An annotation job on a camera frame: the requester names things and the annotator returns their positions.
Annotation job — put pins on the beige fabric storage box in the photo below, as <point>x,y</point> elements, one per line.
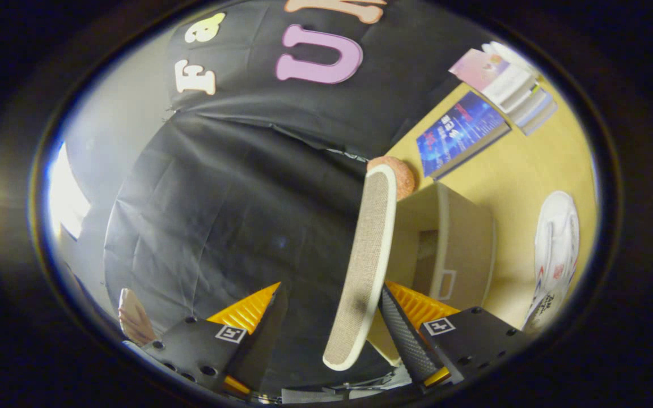
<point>462,249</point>

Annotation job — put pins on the brown fabric storage box lid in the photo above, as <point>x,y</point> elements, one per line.
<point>366,255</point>

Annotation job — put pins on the orange fuzzy ball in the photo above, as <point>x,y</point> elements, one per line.
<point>403,175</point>

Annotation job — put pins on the ceiling light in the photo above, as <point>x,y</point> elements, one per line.
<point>66,198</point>

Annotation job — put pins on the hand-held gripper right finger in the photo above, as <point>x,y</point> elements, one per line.
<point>408,340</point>

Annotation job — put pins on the pale blue cover book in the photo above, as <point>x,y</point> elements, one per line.
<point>542,116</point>

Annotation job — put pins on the thin white book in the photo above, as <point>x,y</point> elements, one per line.
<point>530,99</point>

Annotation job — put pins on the pink cover book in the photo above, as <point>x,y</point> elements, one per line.
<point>474,68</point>

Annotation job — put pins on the white canvas shoe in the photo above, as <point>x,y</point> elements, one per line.
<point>556,238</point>

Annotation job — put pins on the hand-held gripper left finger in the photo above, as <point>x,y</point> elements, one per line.
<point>267,340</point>

